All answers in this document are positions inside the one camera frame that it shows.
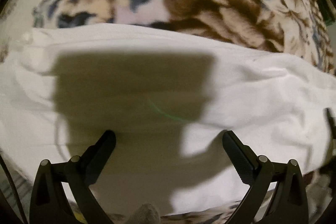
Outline white pants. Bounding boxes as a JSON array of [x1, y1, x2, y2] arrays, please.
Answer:
[[1, 24, 335, 215]]

